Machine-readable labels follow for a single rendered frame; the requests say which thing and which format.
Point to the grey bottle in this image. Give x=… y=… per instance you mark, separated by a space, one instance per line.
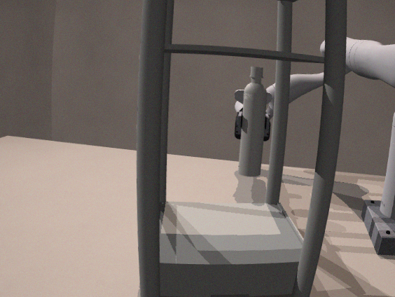
x=253 y=125

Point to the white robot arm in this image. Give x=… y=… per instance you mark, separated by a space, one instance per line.
x=369 y=59

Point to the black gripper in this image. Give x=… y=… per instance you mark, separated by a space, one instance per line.
x=239 y=96

